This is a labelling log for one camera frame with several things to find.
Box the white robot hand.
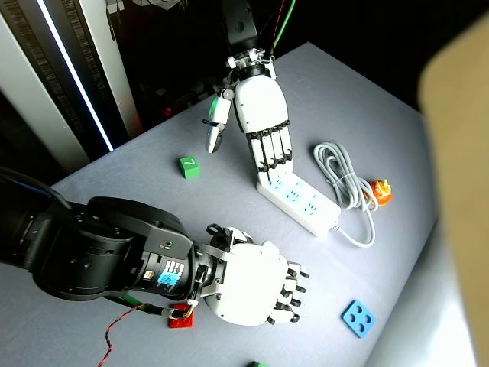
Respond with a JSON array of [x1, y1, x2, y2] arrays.
[[202, 74, 296, 190], [203, 224, 311, 328]]

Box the grey table cloth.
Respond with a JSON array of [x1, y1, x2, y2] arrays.
[[0, 41, 478, 367]]

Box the green robot cable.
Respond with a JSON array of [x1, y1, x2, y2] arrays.
[[270, 0, 298, 55], [102, 294, 169, 317]]

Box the green cube number 7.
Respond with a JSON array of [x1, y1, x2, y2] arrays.
[[178, 155, 202, 180]]

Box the grey power strip cable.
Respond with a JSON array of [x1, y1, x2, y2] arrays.
[[313, 141, 379, 248]]

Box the white power strip blue sockets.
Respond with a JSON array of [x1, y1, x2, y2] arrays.
[[254, 171, 342, 238]]

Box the blue four-hole block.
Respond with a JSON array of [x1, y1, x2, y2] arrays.
[[341, 300, 378, 339]]

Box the red building brick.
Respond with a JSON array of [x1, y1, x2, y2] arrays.
[[167, 304, 195, 329]]

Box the orange toy fruit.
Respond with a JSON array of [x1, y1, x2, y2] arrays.
[[367, 178, 393, 207]]

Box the white LED light strip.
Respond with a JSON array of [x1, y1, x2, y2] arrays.
[[36, 0, 115, 153]]

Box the red black twisted wire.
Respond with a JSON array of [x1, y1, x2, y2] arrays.
[[96, 302, 149, 367]]

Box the tan blurred panel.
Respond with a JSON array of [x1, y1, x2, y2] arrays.
[[418, 9, 489, 367]]

